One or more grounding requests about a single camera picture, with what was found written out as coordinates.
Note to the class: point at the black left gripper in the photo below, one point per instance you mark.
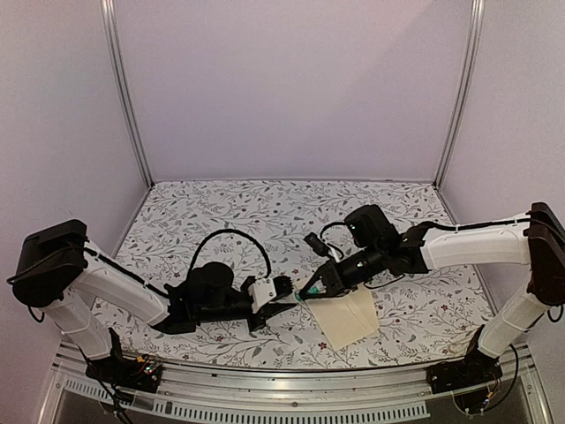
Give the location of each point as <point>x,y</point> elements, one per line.
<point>267,312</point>

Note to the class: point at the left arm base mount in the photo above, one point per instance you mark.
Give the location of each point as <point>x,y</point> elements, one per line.
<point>143,373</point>

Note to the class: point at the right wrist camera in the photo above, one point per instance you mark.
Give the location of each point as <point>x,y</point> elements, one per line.
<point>322,248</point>

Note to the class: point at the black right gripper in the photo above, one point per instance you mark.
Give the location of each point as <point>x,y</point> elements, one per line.
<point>328,271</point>

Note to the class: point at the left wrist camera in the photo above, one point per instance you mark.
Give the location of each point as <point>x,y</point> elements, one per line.
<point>270,289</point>

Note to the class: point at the green white glue stick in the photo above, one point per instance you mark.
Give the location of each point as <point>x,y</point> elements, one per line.
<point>308,293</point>

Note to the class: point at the floral patterned table mat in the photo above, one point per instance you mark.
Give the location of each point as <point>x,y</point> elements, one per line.
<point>243,224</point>

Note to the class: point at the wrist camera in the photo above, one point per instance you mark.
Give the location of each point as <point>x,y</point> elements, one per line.
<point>322,248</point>
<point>270,289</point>

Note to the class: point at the left aluminium frame post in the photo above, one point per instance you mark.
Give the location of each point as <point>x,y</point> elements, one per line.
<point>109,19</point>

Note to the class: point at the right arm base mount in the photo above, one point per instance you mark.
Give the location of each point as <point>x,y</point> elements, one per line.
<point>472,369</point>

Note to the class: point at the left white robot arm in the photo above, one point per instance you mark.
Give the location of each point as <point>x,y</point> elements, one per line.
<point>58,264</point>

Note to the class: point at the right aluminium frame post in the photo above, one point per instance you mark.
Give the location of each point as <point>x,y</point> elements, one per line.
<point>462,93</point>

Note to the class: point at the aluminium frame post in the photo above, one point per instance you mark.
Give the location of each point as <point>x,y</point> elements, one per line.
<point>462,93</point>
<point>109,19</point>

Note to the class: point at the front aluminium rail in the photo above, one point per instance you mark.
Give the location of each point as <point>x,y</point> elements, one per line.
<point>196,392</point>

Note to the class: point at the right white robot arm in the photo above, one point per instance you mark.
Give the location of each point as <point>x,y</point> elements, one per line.
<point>533,239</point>

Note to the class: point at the cream envelope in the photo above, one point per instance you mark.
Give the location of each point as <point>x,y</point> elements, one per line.
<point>342,321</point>

